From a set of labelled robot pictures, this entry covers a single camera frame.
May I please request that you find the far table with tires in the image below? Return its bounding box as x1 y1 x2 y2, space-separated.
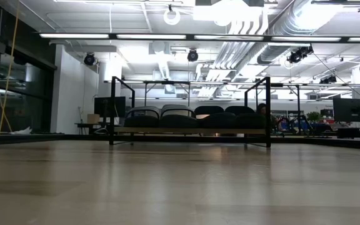
109 76 272 149

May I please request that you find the black ceiling spotlight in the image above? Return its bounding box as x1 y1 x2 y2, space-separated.
287 46 314 64
187 49 199 63
319 74 338 84
83 52 96 66

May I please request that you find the black computer monitor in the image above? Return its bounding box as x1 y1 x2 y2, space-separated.
332 97 360 123
94 96 126 118

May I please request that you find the person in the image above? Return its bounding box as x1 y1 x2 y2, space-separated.
256 102 283 131

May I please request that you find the long linear ceiling light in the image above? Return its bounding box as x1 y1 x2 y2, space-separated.
39 32 360 44

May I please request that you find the green potted office plant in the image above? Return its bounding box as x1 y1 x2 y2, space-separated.
306 111 322 123

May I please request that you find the white crumpled sheet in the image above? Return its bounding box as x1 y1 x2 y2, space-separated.
10 126 33 136

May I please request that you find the black metal gantry frame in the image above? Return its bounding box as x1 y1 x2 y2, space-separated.
144 80 191 107
270 82 302 110

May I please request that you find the white ceiling ring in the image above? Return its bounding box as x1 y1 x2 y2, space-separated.
162 8 182 26

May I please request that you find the black aluminium table frame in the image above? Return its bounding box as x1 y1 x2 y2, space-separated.
0 133 360 151

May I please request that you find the yellow hanging cable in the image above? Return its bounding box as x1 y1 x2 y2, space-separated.
0 0 21 133

